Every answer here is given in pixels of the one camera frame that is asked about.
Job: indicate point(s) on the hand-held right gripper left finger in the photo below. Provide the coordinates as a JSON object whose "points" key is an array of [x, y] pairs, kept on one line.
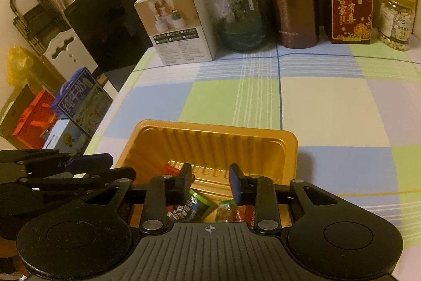
{"points": [[184, 182]]}

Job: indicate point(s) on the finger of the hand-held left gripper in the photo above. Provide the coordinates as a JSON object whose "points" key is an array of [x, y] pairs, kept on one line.
{"points": [[98, 176], [88, 161]]}

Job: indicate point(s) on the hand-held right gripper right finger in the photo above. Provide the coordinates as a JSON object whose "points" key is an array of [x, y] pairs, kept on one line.
{"points": [[235, 183]]}

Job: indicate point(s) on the red snack packet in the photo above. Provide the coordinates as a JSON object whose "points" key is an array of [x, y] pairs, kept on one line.
{"points": [[170, 168], [245, 214]]}

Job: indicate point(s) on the dark blue snack packet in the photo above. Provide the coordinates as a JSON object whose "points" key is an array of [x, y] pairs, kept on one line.
{"points": [[194, 208]]}

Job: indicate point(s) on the green candy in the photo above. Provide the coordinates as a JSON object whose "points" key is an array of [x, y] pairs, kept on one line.
{"points": [[226, 212]]}

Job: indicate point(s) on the orange plastic tray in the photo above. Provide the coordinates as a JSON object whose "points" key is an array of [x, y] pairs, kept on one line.
{"points": [[210, 142]]}

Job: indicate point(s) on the white blue carton box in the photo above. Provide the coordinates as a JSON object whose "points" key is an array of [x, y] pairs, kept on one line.
{"points": [[69, 139]]}

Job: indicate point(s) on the blue milk carton box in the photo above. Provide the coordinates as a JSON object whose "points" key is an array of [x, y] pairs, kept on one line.
{"points": [[79, 100]]}

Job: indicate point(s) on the red ribbon gift box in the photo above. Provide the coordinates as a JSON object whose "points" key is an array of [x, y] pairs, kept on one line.
{"points": [[33, 123]]}

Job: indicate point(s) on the brown cardboard box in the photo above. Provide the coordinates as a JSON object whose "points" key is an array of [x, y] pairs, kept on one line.
{"points": [[13, 109]]}

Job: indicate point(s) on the white carved chair back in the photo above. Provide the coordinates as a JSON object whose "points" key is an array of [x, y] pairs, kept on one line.
{"points": [[72, 50]]}

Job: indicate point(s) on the yellow plastic bag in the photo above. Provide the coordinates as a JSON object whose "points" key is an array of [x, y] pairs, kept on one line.
{"points": [[19, 65]]}

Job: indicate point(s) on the checked tablecloth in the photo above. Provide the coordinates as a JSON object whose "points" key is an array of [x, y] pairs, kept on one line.
{"points": [[329, 103]]}

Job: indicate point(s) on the black glossy panel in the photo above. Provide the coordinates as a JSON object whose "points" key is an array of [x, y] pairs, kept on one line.
{"points": [[111, 24]]}

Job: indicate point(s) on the white product box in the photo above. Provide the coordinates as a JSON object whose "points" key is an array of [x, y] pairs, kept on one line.
{"points": [[177, 21]]}

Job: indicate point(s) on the green glass jar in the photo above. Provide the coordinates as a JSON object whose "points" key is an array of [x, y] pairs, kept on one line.
{"points": [[240, 17]]}

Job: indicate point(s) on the brown metal canister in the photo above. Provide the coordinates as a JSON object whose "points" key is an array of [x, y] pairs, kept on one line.
{"points": [[292, 4]]}

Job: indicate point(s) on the red gold printed box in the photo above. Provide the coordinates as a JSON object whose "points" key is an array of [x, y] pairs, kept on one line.
{"points": [[352, 7]]}

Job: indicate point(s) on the clear plastic jar of nuts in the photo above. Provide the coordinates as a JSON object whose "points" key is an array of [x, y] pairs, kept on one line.
{"points": [[396, 21]]}

